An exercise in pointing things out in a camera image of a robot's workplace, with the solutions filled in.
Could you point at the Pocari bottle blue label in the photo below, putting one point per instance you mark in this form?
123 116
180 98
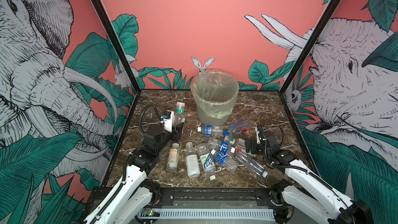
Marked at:
211 130

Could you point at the bottle green white label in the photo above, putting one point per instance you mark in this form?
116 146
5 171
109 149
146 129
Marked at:
206 158

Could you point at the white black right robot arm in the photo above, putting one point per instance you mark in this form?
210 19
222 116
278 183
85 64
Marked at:
319 200

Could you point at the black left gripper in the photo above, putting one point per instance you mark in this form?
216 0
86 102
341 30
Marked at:
176 134

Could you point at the clear bottle red stripe label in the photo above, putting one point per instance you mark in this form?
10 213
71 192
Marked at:
236 143

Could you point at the long clear bottle white cap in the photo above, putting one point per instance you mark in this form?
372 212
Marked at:
250 163

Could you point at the black right frame post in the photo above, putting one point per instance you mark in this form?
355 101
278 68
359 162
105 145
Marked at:
318 29

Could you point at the white opaque label bottle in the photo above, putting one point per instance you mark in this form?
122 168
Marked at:
192 164

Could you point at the black left frame post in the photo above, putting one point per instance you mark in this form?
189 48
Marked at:
110 31

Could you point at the water bottle blue label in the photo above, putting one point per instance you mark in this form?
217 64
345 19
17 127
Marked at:
216 146

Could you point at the white slotted cable duct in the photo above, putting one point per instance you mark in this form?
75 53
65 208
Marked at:
197 213

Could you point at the clear bottle green cap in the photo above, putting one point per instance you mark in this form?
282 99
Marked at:
179 116

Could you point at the bottle yellow white label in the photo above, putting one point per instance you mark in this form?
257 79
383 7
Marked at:
173 158

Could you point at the clear bottle blue red label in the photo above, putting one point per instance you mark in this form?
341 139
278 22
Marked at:
238 128

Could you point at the black frame post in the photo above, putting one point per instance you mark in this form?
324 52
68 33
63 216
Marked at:
318 29
110 31

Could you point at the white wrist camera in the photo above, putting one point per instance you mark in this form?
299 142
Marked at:
260 137
167 120

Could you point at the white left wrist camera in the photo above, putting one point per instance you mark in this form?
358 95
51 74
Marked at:
167 120

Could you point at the green plastic bin liner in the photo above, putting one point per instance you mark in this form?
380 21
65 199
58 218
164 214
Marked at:
214 95

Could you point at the blue label bottle white cap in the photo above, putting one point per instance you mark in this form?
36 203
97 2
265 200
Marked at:
224 160

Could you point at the grey mesh waste bin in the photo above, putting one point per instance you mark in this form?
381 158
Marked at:
214 112

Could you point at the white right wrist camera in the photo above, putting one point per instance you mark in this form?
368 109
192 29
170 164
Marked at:
260 137

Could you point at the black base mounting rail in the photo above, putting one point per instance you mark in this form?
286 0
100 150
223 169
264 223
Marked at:
191 197

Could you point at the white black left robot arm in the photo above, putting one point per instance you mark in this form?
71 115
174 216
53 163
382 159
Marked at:
134 190

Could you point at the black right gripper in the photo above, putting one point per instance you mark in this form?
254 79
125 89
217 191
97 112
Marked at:
254 144

